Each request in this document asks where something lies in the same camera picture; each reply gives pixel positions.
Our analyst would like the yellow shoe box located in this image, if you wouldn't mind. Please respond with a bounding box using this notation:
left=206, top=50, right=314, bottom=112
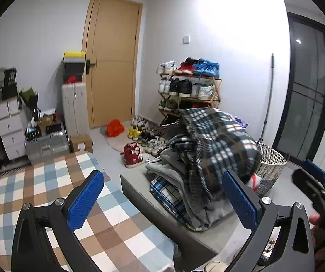
left=63, top=51, right=86, bottom=63

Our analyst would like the scattered shoes pile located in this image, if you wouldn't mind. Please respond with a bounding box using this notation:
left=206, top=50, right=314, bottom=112
left=129, top=115, right=169, bottom=159

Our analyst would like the black framed glass door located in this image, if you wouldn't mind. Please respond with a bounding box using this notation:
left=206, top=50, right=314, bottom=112
left=272, top=11, right=325, bottom=165

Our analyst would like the white desk with drawers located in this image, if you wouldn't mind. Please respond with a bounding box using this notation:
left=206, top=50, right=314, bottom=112
left=0, top=96, right=28, bottom=162

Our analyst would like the red sneakers pair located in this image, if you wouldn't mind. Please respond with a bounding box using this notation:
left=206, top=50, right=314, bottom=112
left=121, top=143, right=144, bottom=168

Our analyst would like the grey dotted floor rug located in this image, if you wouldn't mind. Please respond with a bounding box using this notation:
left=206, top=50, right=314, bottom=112
left=0, top=161, right=33, bottom=185

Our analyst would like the white wicker basket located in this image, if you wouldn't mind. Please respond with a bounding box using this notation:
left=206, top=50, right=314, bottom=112
left=249, top=141, right=288, bottom=196

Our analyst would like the black shoe box red logo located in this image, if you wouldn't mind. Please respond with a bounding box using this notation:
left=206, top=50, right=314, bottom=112
left=63, top=74, right=84, bottom=84

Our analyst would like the plaid knit cardigan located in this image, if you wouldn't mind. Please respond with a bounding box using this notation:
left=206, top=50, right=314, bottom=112
left=162, top=108, right=262, bottom=207

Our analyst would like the green wrapped bouquet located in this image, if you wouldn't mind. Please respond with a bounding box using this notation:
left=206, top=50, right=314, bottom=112
left=19, top=88, right=40, bottom=119

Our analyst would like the grey mop pole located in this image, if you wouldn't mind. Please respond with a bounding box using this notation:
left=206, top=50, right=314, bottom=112
left=257, top=52, right=275, bottom=145

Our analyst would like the brown gift box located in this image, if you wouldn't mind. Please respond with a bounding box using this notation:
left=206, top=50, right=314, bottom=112
left=39, top=115, right=56, bottom=128

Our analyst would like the white upright suitcase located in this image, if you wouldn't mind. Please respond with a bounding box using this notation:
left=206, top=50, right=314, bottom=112
left=61, top=82, right=91, bottom=138

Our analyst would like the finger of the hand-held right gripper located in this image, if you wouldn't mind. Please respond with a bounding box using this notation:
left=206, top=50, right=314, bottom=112
left=292, top=168, right=325, bottom=204
left=303, top=159, right=325, bottom=196

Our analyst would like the black box with lights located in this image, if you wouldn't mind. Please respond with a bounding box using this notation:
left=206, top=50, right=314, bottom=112
left=26, top=127, right=42, bottom=141

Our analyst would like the wooden shoe rack with shoes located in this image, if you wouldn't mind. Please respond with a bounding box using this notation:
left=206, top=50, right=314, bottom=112
left=156, top=57, right=220, bottom=111

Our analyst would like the black flat tray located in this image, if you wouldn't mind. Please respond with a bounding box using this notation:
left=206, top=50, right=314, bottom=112
left=46, top=123, right=64, bottom=135

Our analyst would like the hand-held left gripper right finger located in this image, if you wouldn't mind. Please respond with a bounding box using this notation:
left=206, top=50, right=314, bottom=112
left=221, top=171, right=314, bottom=272

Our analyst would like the pile of folded clothes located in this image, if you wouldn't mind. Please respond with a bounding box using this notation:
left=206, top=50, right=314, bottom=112
left=146, top=110, right=262, bottom=231

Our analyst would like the red plastic bag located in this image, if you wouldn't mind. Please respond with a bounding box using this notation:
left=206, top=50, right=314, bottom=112
left=106, top=119, right=126, bottom=138

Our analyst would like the wooden door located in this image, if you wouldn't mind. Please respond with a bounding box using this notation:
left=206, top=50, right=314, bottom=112
left=82, top=0, right=143, bottom=129

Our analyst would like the silver ribbed suitcase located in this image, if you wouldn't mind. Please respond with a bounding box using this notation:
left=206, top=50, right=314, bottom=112
left=25, top=136, right=69, bottom=163

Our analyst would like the small cardboard box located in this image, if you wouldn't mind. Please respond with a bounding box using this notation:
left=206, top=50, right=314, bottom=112
left=70, top=134, right=93, bottom=153

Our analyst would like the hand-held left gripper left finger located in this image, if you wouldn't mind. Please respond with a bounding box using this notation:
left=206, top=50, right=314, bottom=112
left=12, top=170, right=105, bottom=272

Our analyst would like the brown blue checked blanket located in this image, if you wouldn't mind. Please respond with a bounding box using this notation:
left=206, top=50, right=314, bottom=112
left=0, top=151, right=177, bottom=272

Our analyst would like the beige round doormat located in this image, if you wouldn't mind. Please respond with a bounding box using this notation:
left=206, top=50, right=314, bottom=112
left=99, top=123, right=135, bottom=153

